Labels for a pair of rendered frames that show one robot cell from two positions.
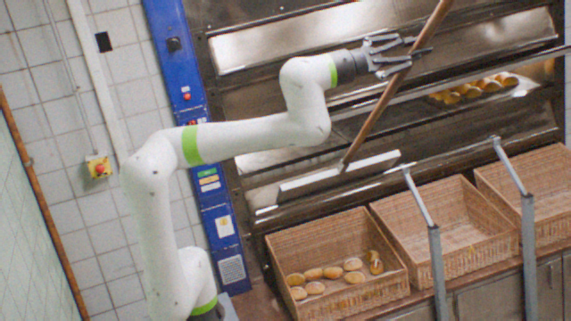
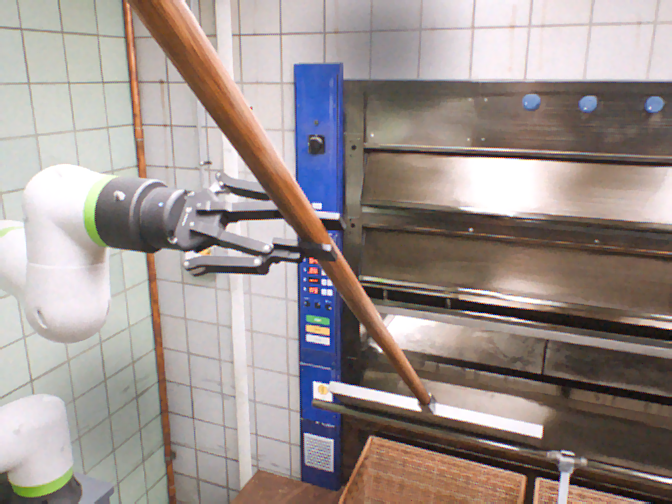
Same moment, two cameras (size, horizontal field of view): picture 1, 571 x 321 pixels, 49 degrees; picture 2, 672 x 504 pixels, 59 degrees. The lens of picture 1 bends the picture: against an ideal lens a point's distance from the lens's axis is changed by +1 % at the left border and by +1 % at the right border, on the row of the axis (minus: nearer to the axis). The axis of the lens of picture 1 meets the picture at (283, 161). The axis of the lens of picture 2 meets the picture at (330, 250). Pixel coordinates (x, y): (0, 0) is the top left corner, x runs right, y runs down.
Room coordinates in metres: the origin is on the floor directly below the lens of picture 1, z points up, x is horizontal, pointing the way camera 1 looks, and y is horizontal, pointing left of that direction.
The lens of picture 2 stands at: (1.16, -0.81, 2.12)
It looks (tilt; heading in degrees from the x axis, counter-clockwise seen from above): 17 degrees down; 36
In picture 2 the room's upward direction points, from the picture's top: straight up
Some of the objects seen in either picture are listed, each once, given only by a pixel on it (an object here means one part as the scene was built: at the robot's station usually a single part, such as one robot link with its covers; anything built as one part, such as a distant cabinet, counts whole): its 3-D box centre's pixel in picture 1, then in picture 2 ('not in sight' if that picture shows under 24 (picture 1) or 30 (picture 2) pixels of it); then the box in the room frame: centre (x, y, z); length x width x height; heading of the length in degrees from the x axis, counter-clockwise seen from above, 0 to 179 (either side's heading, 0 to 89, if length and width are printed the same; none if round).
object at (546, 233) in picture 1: (546, 193); not in sight; (2.87, -1.32, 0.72); 0.56 x 0.49 x 0.28; 103
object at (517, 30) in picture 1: (397, 62); (662, 287); (2.98, -0.65, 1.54); 1.79 x 0.11 x 0.19; 103
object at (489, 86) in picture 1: (456, 79); not in sight; (3.55, -1.11, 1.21); 0.61 x 0.48 x 0.06; 13
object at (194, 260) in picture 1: (190, 281); (30, 443); (1.67, 0.36, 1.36); 0.16 x 0.13 x 0.19; 164
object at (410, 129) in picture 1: (402, 132); (641, 401); (3.01, -0.64, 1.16); 1.80 x 0.06 x 0.04; 103
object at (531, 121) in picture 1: (408, 158); (634, 446); (2.98, -0.65, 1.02); 1.79 x 0.11 x 0.19; 103
